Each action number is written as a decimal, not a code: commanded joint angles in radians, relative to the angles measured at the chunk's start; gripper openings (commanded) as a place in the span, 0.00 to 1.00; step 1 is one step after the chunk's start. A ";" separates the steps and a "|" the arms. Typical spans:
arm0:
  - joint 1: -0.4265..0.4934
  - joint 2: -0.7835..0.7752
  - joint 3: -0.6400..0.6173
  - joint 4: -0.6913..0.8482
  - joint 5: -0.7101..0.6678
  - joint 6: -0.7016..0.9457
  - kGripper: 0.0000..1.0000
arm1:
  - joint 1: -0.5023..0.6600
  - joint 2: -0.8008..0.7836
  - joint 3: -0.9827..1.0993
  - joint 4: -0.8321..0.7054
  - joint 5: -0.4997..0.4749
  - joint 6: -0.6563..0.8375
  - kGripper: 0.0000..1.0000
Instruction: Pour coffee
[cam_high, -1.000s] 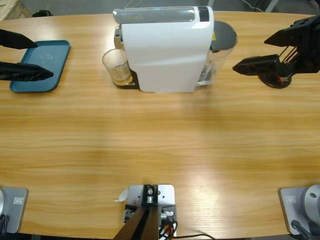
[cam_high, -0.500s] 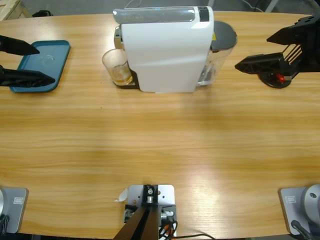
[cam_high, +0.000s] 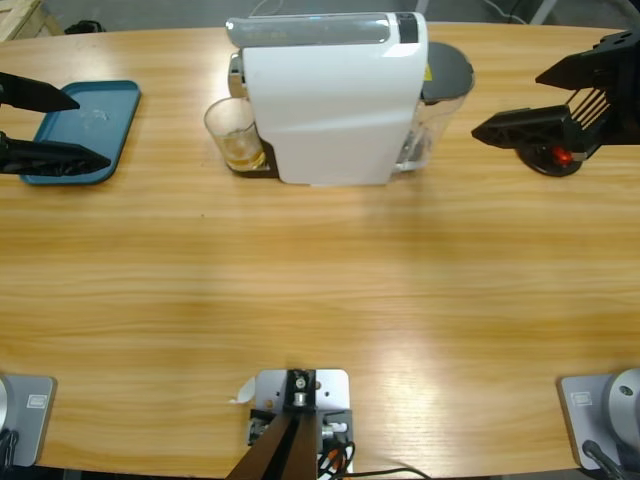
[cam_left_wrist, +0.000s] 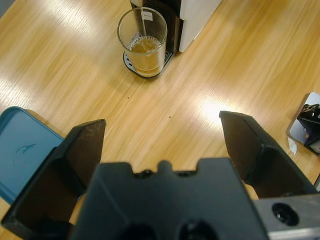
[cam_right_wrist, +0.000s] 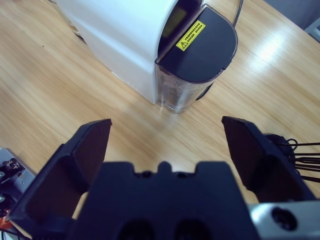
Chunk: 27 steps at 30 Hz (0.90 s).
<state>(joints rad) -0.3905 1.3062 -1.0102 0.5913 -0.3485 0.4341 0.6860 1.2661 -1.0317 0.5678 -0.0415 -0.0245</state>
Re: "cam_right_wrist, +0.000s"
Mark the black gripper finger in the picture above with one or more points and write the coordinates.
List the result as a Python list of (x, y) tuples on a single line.
[(62, 175), (270, 165)]

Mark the white capsule coffee machine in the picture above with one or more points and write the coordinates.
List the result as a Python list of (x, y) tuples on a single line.
[(112, 32)]

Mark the orange clamp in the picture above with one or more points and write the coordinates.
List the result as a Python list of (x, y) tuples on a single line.
[(5, 222)]

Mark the clear water tank black lid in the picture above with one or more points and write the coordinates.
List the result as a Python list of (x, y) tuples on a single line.
[(200, 55)]

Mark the dark camera post with bracket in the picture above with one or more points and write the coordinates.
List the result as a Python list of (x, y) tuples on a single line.
[(10, 166)]

